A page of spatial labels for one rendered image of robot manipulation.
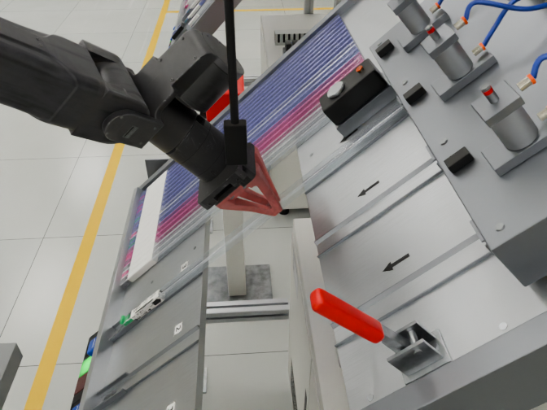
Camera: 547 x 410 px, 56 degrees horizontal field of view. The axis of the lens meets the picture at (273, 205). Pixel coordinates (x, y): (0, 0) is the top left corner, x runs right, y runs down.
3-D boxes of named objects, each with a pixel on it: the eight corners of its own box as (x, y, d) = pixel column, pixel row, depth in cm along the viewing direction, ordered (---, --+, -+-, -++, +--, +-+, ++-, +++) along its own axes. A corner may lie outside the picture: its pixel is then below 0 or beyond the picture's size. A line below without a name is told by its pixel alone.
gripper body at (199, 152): (248, 131, 62) (202, 92, 59) (251, 179, 54) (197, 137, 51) (212, 163, 65) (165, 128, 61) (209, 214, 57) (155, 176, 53)
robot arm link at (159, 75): (65, 71, 49) (96, 137, 46) (139, -20, 45) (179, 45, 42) (152, 105, 60) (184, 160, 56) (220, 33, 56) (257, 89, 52)
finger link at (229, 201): (295, 173, 65) (242, 128, 61) (301, 207, 60) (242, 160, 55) (257, 204, 68) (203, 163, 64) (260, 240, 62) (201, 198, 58)
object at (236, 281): (201, 320, 169) (173, 104, 122) (204, 269, 188) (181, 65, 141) (273, 316, 171) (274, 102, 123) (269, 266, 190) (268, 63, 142)
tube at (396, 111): (128, 328, 74) (121, 324, 73) (129, 320, 75) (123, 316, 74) (423, 101, 55) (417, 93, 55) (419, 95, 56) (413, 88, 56)
